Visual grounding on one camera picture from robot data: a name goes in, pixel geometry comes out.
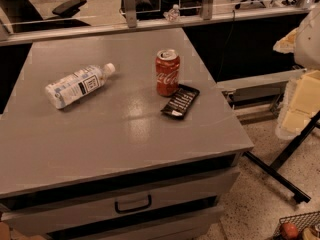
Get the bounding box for black drawer handle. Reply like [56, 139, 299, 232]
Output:
[114, 194, 152, 214]

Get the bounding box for black metal stand frame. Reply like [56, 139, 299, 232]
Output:
[244, 111, 320, 204]

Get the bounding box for blue plastic water bottle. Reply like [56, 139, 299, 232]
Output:
[45, 63, 115, 109]

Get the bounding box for grey side shelf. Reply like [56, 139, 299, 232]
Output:
[217, 68, 306, 107]

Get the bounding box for small clear bottle on ledge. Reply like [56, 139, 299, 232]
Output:
[163, 4, 180, 22]

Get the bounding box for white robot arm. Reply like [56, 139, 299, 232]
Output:
[273, 4, 320, 140]

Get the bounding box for black snack bar wrapper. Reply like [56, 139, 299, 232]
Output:
[161, 84, 200, 119]

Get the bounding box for grey drawer cabinet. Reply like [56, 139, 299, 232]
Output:
[0, 152, 244, 240]

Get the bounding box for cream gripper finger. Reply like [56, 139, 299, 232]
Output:
[273, 29, 297, 54]
[275, 70, 320, 140]

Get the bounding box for black office chair left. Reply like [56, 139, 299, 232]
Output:
[0, 0, 87, 33]

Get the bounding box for wire mesh basket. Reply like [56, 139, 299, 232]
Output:
[272, 211, 320, 240]

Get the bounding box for red apple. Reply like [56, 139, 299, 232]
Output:
[280, 222, 299, 240]

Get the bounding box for red coke can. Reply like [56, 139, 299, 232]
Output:
[155, 49, 180, 97]

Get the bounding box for yellow fruit in basket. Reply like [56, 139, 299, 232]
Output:
[302, 227, 320, 240]

